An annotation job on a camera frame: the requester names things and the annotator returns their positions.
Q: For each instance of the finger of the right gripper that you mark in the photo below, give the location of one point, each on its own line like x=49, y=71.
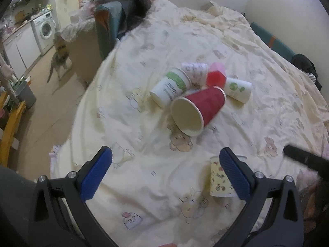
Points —
x=312, y=161

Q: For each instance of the cat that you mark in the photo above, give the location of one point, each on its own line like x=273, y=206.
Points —
x=60, y=56

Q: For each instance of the white washing machine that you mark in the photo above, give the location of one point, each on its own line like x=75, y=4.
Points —
x=44, y=28

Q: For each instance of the dark clothes pile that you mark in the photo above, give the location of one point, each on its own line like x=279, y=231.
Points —
x=134, y=12

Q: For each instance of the grey storage bin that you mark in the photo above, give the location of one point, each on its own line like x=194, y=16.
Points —
x=24, y=93

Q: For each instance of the green teal cushion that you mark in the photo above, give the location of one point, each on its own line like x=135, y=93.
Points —
x=107, y=19

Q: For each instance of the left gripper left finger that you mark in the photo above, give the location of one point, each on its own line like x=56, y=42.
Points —
x=59, y=215

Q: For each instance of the large red paper cup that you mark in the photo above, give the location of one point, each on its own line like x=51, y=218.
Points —
x=194, y=112

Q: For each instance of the cartoon print paper cup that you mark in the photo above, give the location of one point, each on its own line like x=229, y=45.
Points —
x=220, y=186

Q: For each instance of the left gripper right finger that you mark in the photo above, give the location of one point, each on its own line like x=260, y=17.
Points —
x=272, y=214

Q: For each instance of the yellow wooden rack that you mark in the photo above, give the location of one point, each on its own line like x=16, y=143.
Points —
x=8, y=140

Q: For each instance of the white kitchen cabinet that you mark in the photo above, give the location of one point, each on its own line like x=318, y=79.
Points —
x=22, y=49

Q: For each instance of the pink red faceted cup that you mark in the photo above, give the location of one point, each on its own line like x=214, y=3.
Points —
x=216, y=75

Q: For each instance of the green tree white cup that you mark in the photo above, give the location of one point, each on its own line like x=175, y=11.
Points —
x=238, y=89

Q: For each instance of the yellow cartoon bear duvet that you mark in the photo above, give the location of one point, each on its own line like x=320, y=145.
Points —
x=157, y=189

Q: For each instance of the black garment by wall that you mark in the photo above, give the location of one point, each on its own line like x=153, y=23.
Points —
x=306, y=65

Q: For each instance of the green label white cup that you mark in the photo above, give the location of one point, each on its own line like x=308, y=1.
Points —
x=175, y=83

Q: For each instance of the small patterned white cup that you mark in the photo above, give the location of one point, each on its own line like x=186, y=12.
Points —
x=197, y=72

